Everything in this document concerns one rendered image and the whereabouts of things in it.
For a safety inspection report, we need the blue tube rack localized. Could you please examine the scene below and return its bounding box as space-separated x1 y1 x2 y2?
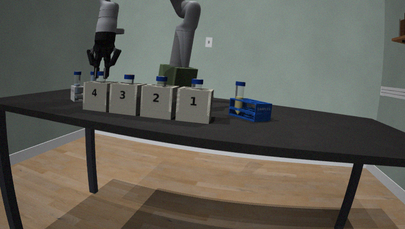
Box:
228 98 272 122

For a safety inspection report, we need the white tube rack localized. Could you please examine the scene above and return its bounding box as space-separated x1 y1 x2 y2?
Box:
71 85 84 102

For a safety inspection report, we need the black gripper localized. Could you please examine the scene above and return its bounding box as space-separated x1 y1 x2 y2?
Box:
87 31 121 79

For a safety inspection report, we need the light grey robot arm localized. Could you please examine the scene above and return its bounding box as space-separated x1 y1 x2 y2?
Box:
96 0 201 68

